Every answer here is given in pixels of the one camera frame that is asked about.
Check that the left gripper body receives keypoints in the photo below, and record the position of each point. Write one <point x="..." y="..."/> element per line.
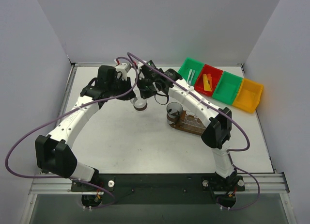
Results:
<point x="126" y="87"/>

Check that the clear glass cup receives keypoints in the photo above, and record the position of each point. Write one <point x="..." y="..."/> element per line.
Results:
<point x="138" y="102"/>

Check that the clear acrylic toothbrush rack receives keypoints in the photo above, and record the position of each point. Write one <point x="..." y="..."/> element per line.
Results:
<point x="191" y="123"/>

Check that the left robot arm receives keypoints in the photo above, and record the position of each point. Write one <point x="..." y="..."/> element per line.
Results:
<point x="53" y="152"/>

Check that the yellow toothpaste tube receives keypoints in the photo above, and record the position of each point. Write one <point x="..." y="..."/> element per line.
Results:
<point x="205" y="83"/>

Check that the orange toothpaste tube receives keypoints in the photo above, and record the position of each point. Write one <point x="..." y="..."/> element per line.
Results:
<point x="210" y="80"/>

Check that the red bin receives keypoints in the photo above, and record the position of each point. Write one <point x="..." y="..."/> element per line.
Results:
<point x="216" y="75"/>

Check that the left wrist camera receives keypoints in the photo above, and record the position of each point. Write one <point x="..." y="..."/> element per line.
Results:
<point x="124" y="68"/>

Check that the light blue toothbrush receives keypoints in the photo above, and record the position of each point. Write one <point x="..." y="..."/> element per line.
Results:
<point x="191" y="78"/>

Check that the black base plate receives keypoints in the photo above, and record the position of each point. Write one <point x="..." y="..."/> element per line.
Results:
<point x="158" y="197"/>

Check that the aluminium frame rail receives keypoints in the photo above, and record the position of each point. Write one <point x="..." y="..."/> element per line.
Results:
<point x="202" y="182"/>

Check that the green bin with cups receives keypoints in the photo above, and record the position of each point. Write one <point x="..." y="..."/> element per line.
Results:
<point x="227" y="88"/>

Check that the yellow bin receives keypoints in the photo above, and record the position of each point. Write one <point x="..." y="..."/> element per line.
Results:
<point x="249" y="95"/>

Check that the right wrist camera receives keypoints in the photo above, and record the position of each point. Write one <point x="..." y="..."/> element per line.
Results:
<point x="147" y="64"/>

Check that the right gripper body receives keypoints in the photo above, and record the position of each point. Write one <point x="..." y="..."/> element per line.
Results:
<point x="145" y="87"/>

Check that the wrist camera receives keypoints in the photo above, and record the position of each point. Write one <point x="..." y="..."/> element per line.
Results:
<point x="124" y="68"/>
<point x="147" y="64"/>

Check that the grey glass cup with holder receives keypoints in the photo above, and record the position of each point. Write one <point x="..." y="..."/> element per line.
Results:
<point x="174" y="111"/>

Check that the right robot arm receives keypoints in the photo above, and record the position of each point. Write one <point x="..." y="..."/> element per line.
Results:
<point x="214" y="118"/>

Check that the brown oval wooden tray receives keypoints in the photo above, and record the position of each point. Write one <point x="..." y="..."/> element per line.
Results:
<point x="186" y="122"/>

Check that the green bin with toothbrushes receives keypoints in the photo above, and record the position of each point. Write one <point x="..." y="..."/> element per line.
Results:
<point x="191" y="64"/>

